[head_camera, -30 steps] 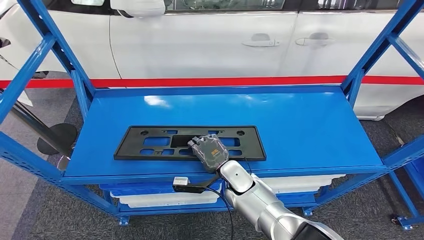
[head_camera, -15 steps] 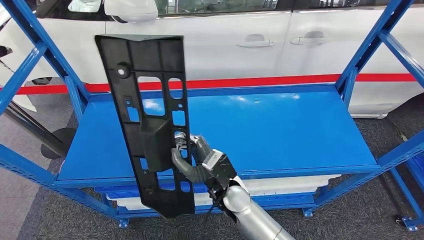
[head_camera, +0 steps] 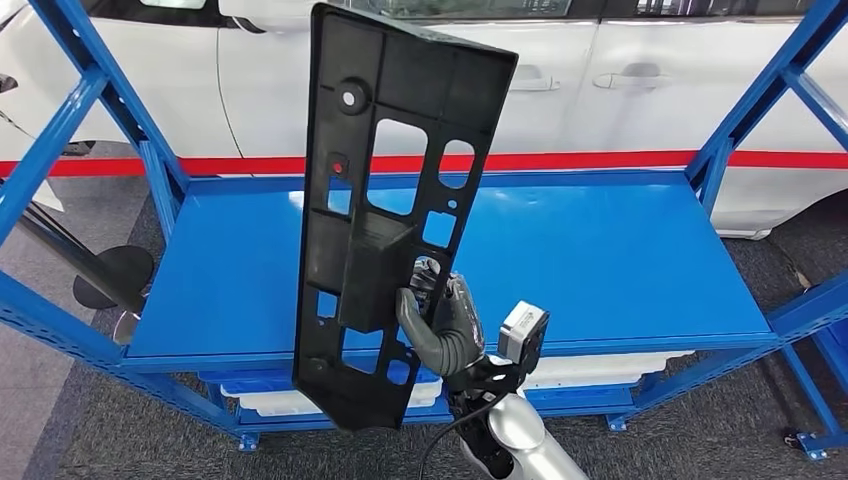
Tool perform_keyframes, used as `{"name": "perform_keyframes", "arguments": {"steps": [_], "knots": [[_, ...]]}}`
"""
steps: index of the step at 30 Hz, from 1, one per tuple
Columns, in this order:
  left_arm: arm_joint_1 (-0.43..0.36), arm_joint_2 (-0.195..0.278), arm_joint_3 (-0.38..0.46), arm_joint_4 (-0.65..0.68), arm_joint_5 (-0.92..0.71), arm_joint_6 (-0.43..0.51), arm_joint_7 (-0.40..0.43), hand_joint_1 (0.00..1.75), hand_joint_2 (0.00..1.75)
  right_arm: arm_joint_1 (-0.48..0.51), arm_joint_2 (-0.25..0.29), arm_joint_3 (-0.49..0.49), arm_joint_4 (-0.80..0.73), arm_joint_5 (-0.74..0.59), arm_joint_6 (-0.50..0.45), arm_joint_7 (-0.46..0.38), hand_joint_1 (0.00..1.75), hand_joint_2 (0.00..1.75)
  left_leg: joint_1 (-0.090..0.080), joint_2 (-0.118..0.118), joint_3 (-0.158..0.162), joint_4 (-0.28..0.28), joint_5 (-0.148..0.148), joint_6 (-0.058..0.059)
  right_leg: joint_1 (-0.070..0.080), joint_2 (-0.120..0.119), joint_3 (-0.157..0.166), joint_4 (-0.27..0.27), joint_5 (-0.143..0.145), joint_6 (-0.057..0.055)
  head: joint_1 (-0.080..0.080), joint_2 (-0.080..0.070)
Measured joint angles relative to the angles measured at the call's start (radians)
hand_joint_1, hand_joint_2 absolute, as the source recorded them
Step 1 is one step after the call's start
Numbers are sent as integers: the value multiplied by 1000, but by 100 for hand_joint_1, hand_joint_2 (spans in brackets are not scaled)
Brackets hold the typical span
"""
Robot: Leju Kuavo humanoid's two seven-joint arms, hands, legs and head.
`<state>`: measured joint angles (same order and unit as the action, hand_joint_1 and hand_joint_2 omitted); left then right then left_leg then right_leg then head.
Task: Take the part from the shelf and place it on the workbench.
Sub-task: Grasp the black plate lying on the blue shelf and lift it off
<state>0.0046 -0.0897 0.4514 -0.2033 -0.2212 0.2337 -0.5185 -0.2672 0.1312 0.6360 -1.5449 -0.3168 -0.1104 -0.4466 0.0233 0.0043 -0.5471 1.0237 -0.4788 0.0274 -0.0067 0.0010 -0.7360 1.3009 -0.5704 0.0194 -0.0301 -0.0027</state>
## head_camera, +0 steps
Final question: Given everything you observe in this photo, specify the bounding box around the white car with red stripe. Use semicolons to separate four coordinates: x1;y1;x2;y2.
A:
0;0;848;241

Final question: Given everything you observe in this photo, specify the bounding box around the chrome round stand base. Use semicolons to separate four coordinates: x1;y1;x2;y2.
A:
112;309;142;346

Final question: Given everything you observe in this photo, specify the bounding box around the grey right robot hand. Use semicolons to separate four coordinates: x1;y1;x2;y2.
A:
395;258;488;359

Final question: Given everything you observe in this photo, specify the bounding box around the black right camera cable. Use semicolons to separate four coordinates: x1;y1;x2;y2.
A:
418;394;511;480

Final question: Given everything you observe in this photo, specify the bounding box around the blue plastic crate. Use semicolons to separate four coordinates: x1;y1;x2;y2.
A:
197;367;444;402

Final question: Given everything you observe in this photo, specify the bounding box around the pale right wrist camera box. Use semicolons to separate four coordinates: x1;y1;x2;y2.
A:
497;300;550;376

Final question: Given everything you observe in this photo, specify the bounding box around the black right camera bracket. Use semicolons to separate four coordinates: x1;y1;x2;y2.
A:
457;357;531;400

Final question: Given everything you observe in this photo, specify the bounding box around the black stand with round base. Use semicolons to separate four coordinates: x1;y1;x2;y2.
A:
16;205;157;313

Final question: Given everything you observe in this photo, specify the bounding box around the black plastic panel part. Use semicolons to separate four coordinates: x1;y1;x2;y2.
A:
292;1;520;433

